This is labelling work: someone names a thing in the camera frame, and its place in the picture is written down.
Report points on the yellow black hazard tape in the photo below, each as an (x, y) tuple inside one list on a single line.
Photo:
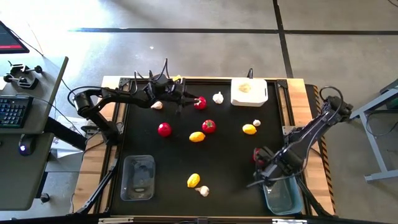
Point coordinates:
[(329, 186)]

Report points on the black table edge clamp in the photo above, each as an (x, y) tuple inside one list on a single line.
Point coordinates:
[(150, 74), (250, 73)]

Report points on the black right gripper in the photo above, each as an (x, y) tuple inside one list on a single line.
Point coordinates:
[(270, 165)]

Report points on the red toy tomato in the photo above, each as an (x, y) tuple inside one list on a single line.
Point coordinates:
[(202, 104), (209, 126), (164, 129), (255, 155)]

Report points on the black computer keyboard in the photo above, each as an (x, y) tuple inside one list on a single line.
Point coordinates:
[(14, 110)]

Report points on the black aluminium table frame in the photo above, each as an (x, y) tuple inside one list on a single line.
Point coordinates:
[(202, 80)]

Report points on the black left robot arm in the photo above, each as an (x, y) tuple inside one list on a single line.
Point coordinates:
[(124, 97)]

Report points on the blue plastic bin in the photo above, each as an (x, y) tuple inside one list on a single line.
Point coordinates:
[(283, 199)]

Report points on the grey metal stand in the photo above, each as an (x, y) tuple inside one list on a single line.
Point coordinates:
[(374, 143)]

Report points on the white garlic bulb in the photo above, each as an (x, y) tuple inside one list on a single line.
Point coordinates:
[(257, 122), (203, 190), (218, 97), (157, 105)]

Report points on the yellow tag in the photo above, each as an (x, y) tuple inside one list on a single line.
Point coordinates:
[(177, 78)]

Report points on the black desk caster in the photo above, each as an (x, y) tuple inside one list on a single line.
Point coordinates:
[(45, 197)]

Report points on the black desk clamp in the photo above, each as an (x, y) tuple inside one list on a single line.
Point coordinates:
[(21, 81), (21, 69)]

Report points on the white paper sheets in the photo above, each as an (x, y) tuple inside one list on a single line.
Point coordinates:
[(70, 123)]

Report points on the black desk foot bar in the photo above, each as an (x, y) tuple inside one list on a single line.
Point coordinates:
[(65, 133)]

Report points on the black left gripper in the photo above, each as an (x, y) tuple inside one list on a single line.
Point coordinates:
[(164, 91)]

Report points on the black computer mouse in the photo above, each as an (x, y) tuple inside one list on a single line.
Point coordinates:
[(26, 144)]

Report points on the black frame beam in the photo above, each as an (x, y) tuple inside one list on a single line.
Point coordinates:
[(199, 221)]

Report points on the clear grey plastic bin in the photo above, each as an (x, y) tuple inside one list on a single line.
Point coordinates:
[(146, 193)]

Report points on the yellow toy lemon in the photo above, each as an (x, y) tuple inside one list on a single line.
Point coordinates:
[(193, 180), (249, 129), (197, 137)]

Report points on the grey office desk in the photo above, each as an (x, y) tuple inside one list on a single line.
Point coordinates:
[(18, 174)]

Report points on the white plastic bin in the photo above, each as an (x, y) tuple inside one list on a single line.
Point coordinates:
[(258, 99)]

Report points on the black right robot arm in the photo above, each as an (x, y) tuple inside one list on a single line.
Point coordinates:
[(311, 130)]

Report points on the black frame strut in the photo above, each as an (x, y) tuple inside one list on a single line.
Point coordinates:
[(99, 189), (311, 196)]

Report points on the black table mat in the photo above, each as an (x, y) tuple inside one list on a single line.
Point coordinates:
[(217, 161)]

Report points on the black computer monitor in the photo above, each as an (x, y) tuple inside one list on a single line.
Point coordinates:
[(9, 39)]

